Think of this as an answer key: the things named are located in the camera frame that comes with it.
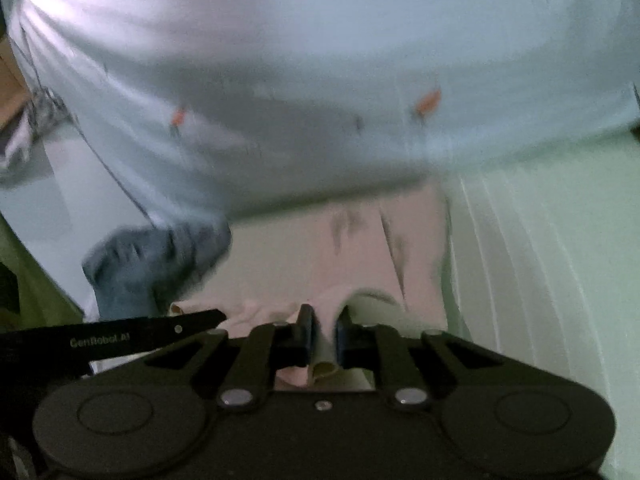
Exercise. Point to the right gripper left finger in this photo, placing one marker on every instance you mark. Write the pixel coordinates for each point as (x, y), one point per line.
(268, 348)

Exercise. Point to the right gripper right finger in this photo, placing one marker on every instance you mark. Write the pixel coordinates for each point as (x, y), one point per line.
(382, 351)

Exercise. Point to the beige shirt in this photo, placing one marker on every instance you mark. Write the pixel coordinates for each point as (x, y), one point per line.
(379, 257)

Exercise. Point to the blue denim garment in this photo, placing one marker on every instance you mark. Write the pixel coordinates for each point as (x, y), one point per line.
(139, 273)

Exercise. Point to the white headboard panel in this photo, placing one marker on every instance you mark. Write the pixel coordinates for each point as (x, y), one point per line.
(63, 203)

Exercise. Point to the light blue carrot-print quilt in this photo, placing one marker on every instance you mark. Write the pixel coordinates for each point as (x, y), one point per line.
(201, 107)

